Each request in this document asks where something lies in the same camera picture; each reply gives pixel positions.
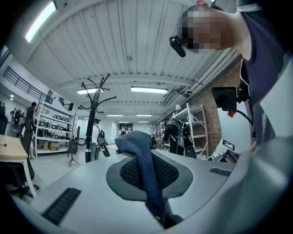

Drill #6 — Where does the brown tripod stand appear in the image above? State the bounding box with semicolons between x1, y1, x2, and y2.
68;152;80;167

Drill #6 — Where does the black chest monitor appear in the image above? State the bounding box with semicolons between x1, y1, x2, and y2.
211;86;238;112

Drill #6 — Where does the white metal shelf rack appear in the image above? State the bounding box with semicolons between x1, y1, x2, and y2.
34;100;77;158
160;102;209;160

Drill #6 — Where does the person's dark t-shirt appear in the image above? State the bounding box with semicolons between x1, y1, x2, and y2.
235;0;293;147

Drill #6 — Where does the group of distant people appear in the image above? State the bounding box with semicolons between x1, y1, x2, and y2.
10;107;26;127

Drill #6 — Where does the black white chest harness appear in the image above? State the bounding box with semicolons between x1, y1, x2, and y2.
238;58;255;147

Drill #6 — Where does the dark grey bag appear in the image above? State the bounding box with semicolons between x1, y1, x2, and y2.
68;138;78;156

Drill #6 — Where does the light wooden desk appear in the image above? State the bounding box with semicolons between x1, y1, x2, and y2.
0;134;37;198

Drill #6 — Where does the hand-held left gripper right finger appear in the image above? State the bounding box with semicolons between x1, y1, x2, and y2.
150;149;238;223

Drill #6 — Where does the person's head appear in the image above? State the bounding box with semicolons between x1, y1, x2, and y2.
176;0;252;54

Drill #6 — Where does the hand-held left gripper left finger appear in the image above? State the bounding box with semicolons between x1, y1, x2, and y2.
10;152;165;234

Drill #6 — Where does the black coat rack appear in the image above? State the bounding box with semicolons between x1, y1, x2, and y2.
79;73;117;163

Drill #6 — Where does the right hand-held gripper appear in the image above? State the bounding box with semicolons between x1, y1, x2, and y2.
208;138;240;163

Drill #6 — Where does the long ceiling light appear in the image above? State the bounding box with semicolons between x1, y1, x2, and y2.
24;1;57;43
130;86;169;95
76;88;104;95

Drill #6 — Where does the dark navy cap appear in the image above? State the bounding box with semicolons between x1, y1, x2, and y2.
114;130;184;229

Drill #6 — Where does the black metal railing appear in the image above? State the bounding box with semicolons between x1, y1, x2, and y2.
2;65;54;105

